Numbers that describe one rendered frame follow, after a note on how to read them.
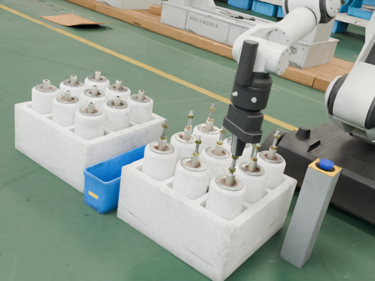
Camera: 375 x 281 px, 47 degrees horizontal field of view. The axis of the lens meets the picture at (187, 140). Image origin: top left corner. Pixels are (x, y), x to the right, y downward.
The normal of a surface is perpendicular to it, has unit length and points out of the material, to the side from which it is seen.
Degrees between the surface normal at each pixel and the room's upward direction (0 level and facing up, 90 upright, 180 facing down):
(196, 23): 90
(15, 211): 0
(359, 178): 46
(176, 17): 90
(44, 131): 90
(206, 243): 90
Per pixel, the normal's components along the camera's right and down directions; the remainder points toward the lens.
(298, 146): -0.34, -0.46
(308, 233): -0.61, 0.25
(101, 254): 0.16, -0.89
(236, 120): -0.86, 0.09
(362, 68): -0.48, -0.25
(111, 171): 0.79, 0.34
